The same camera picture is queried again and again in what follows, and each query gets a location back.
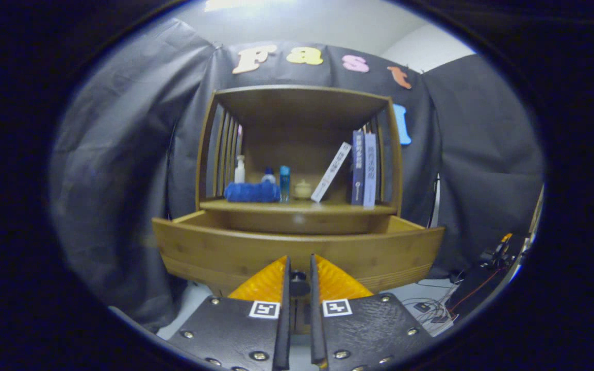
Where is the clear blue bottle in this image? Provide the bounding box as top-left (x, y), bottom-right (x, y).
top-left (279, 165), bottom-right (291, 203)

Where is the light purple book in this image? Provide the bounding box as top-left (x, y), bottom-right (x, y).
top-left (363, 133), bottom-right (378, 209)

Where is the black backdrop cloth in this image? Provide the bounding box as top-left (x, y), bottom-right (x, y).
top-left (49, 18), bottom-right (545, 330)

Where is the white book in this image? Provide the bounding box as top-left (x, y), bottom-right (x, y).
top-left (311, 142), bottom-right (352, 203)

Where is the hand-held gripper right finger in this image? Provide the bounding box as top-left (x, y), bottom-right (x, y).
top-left (309, 254), bottom-right (435, 371)

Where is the black and orange clamp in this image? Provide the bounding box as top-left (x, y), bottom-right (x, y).
top-left (483, 233), bottom-right (513, 268)

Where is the wooden countertop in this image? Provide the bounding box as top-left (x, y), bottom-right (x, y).
top-left (199, 198), bottom-right (398, 216)

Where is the wooden cabinet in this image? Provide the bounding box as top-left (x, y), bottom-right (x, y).
top-left (195, 85), bottom-right (405, 334)

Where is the wooden drawer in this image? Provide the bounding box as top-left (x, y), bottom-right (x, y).
top-left (152, 210), bottom-right (446, 297)

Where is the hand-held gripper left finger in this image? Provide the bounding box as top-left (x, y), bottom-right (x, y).
top-left (166, 255), bottom-right (291, 371)

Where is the blue towel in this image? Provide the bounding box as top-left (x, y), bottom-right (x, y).
top-left (224, 181), bottom-right (281, 203)

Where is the dark blue book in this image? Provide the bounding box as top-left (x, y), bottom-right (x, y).
top-left (350, 130), bottom-right (365, 206)

